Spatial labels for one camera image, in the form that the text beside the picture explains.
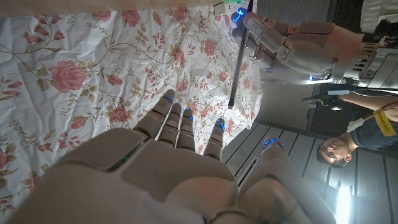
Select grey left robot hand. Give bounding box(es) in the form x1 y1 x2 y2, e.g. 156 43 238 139
231 7 365 86

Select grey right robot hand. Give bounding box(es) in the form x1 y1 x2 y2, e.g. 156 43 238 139
6 89 338 224

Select bare person forearm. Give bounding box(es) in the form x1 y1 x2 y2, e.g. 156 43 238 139
338 92 398 123

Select white power strip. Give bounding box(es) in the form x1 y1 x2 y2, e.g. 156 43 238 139
213 1 247 16

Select person in dark shirt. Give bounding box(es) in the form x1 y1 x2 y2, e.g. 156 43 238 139
316 107 398 169

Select floral backdrop cloth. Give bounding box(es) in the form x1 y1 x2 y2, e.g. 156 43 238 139
0 6 264 215

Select yellow cable label tag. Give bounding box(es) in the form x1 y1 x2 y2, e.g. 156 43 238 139
373 108 397 138

